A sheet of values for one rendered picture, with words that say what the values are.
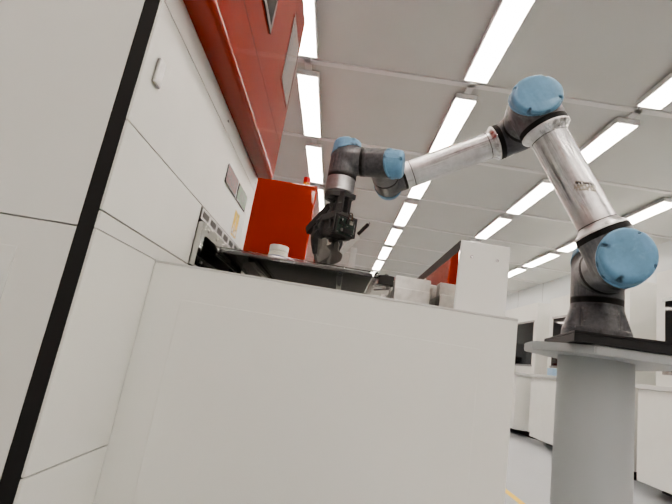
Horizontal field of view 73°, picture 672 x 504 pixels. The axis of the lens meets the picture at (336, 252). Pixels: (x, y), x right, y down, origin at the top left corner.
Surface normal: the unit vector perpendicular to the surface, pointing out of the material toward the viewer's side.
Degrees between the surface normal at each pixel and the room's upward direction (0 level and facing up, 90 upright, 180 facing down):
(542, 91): 83
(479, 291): 90
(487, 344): 90
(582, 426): 90
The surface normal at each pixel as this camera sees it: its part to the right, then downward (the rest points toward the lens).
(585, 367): -0.70, -0.27
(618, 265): -0.15, -0.15
